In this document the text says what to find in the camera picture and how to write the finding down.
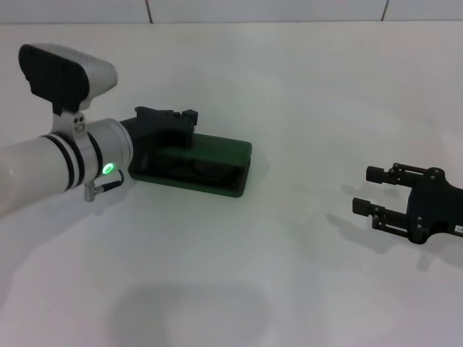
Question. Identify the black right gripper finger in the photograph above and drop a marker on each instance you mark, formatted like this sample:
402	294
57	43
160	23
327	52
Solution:
376	174
361	206

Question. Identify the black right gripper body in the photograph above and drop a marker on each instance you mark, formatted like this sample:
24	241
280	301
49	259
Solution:
434	206

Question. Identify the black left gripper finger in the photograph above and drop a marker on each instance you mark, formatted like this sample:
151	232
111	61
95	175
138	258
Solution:
190	119

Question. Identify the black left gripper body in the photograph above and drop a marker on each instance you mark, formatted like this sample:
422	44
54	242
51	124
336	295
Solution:
152	130

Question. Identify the green glasses case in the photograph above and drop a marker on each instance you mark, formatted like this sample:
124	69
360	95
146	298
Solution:
220	148

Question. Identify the black glasses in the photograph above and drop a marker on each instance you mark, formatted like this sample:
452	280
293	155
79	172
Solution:
202	168

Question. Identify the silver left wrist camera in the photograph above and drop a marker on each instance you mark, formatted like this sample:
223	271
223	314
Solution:
65	72

